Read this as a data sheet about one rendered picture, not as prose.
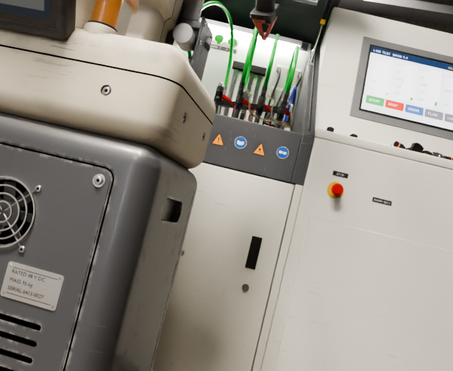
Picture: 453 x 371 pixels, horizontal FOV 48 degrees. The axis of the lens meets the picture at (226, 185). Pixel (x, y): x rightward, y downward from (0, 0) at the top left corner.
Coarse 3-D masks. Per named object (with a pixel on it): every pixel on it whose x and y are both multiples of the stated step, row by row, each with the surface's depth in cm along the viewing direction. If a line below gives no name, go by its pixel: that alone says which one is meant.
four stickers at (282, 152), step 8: (216, 136) 162; (224, 136) 161; (240, 136) 161; (216, 144) 161; (240, 144) 161; (256, 144) 161; (264, 144) 161; (256, 152) 161; (264, 152) 161; (280, 152) 161; (288, 152) 161
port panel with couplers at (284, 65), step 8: (280, 64) 218; (288, 64) 218; (296, 64) 218; (304, 64) 218; (272, 72) 218; (296, 72) 217; (272, 80) 217; (280, 80) 217; (296, 80) 217; (272, 88) 217; (280, 88) 217; (296, 96) 217; (264, 112) 216; (280, 128) 216
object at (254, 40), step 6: (252, 36) 177; (252, 42) 175; (252, 48) 175; (252, 54) 203; (246, 60) 174; (252, 60) 204; (246, 66) 174; (246, 72) 175; (246, 78) 205; (240, 84) 178; (246, 84) 205; (240, 90) 180; (240, 96) 182; (240, 102) 185
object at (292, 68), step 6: (294, 54) 178; (294, 60) 175; (294, 66) 174; (288, 72) 196; (294, 72) 174; (288, 78) 196; (288, 84) 175; (288, 90) 176; (282, 96) 196; (288, 96) 178; (282, 102) 181; (282, 108) 182
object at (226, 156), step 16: (224, 128) 162; (240, 128) 162; (256, 128) 162; (272, 128) 162; (208, 144) 161; (224, 144) 161; (272, 144) 161; (288, 144) 161; (208, 160) 161; (224, 160) 161; (240, 160) 161; (256, 160) 161; (272, 160) 161; (288, 160) 161; (272, 176) 160; (288, 176) 160
